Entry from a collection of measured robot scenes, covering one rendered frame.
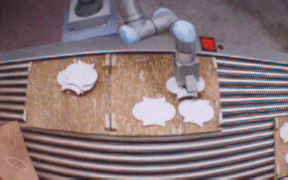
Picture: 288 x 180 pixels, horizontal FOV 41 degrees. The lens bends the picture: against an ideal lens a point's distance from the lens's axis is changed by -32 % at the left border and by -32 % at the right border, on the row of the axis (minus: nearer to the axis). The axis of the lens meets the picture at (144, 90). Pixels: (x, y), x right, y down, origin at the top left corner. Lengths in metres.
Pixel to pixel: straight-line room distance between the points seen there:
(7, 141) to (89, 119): 0.48
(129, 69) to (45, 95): 0.38
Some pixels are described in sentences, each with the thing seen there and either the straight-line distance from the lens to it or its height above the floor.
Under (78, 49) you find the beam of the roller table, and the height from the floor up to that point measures 0.92.
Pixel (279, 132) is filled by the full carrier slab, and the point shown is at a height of 0.94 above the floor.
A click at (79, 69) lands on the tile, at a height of 0.99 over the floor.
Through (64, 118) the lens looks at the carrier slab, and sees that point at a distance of 1.92.
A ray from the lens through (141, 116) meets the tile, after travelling 1.91.
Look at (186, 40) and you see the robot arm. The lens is 1.76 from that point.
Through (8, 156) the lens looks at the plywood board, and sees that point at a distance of 1.75.
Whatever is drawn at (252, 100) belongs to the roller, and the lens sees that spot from 2.05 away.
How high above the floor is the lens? 2.53
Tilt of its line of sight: 53 degrees down
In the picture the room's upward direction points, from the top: 3 degrees clockwise
